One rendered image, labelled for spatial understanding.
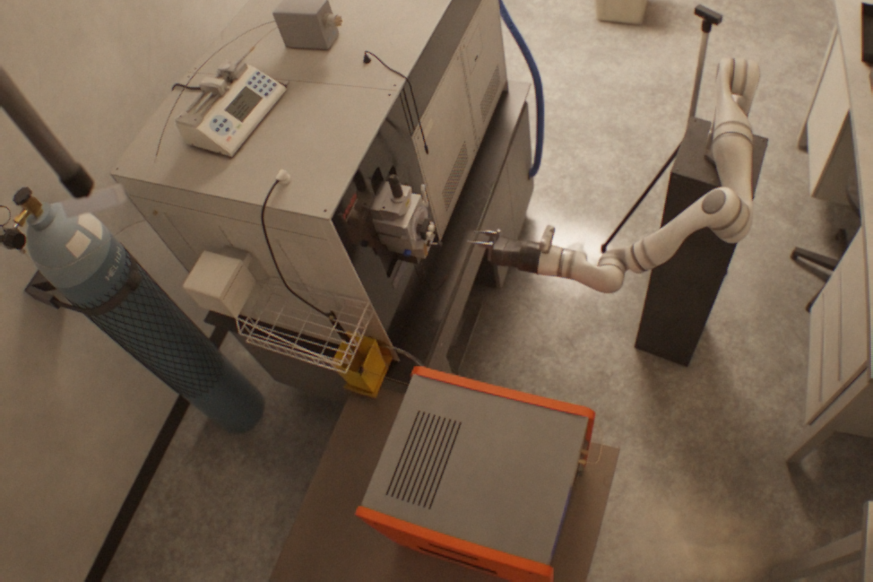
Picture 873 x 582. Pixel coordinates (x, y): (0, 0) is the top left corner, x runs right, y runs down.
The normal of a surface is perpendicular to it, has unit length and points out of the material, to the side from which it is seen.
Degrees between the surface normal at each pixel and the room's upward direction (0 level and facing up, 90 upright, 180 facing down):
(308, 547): 0
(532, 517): 0
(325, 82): 0
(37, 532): 90
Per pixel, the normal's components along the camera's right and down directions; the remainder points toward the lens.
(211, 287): -0.16, -0.60
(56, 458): 0.93, 0.18
